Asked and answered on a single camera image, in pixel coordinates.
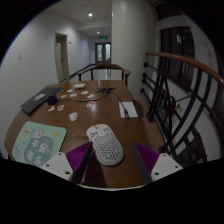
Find black closed laptop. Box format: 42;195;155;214
20;86;64;116

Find dark window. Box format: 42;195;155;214
159;26;196;91

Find glass double door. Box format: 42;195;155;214
94;42;112;64

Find white side door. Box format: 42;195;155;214
54;32;70;83

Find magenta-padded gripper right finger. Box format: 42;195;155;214
132;141;184;186

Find black railing with wooden handrail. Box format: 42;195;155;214
139;50;224;168

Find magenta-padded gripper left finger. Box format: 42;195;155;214
40;140;94;185

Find green cartoon-print mouse pad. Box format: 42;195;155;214
11;120;68;168

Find small black box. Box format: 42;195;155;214
46;94;60;106

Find thin black cable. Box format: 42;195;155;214
57;91;108;102

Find black cable with plug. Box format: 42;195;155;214
95;86;131;120

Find white perforated computer mouse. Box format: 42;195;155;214
85;123;125;167

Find brown wooden armchair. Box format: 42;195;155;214
77;63;132;87

